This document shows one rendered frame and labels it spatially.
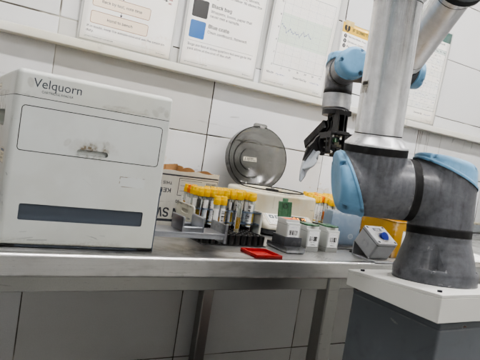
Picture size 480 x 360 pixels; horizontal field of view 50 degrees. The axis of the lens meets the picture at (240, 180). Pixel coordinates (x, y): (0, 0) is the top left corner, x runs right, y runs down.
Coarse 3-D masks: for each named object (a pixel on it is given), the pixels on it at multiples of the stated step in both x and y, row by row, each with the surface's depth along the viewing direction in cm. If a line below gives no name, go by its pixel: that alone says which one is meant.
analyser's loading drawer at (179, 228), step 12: (180, 216) 105; (192, 216) 111; (156, 228) 103; (168, 228) 106; (180, 228) 105; (192, 228) 105; (204, 228) 113; (216, 228) 112; (228, 228) 109; (216, 240) 111
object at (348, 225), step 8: (328, 216) 140; (336, 216) 139; (344, 216) 140; (352, 216) 142; (336, 224) 140; (344, 224) 141; (352, 224) 142; (360, 224) 143; (344, 232) 141; (352, 232) 142; (344, 240) 141; (352, 240) 143; (344, 248) 140
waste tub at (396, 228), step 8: (368, 216) 146; (368, 224) 146; (376, 224) 143; (384, 224) 141; (392, 224) 138; (400, 224) 138; (392, 232) 138; (400, 232) 138; (400, 240) 139; (392, 256) 138
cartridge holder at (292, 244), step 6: (276, 234) 125; (270, 240) 127; (276, 240) 124; (282, 240) 122; (288, 240) 122; (294, 240) 123; (300, 240) 124; (276, 246) 124; (282, 246) 122; (288, 246) 122; (294, 246) 123; (300, 246) 124; (288, 252) 120; (294, 252) 121; (300, 252) 122
